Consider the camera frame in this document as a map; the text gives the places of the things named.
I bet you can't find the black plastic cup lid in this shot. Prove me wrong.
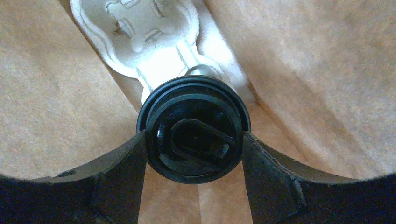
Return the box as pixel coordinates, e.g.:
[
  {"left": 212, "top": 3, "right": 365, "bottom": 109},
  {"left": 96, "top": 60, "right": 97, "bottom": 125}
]
[{"left": 136, "top": 75, "right": 252, "bottom": 185}]

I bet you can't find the black paper coffee cup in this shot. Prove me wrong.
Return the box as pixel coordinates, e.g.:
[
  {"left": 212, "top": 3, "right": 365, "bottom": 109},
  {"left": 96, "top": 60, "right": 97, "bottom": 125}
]
[{"left": 136, "top": 75, "right": 252, "bottom": 185}]

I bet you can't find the brown paper takeout bag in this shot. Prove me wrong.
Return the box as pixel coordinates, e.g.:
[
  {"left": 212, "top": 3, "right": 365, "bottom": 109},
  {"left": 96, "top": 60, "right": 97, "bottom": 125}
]
[{"left": 0, "top": 0, "right": 396, "bottom": 224}]

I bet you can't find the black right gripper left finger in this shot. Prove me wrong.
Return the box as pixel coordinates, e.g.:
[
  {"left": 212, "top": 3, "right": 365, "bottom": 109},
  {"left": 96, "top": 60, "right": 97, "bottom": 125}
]
[{"left": 0, "top": 132, "right": 146, "bottom": 224}]

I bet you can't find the single brown cup carrier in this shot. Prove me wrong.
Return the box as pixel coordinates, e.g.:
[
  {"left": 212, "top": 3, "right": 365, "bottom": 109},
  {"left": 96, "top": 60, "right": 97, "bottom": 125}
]
[{"left": 70, "top": 0, "right": 249, "bottom": 102}]

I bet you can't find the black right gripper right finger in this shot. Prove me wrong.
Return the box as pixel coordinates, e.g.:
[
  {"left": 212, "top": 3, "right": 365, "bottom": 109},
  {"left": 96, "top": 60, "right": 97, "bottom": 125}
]
[{"left": 242, "top": 132, "right": 396, "bottom": 224}]

